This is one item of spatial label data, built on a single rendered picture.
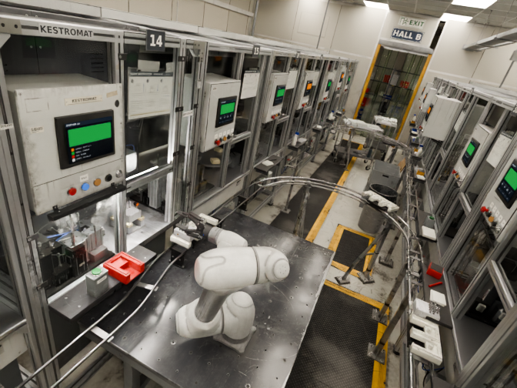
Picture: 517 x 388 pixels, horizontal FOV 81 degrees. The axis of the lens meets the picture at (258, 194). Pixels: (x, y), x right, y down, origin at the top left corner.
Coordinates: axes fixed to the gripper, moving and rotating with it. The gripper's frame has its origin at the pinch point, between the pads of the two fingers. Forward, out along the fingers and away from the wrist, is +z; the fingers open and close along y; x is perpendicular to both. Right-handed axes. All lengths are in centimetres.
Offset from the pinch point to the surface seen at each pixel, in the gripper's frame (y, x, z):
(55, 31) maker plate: 88, 47, 21
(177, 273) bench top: -44.4, -3.9, 2.2
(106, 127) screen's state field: 54, 32, 18
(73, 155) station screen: 46, 47, 18
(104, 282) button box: -15.6, 45.7, 8.1
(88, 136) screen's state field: 52, 40, 18
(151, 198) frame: -13, -25, 42
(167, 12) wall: 105, -447, 379
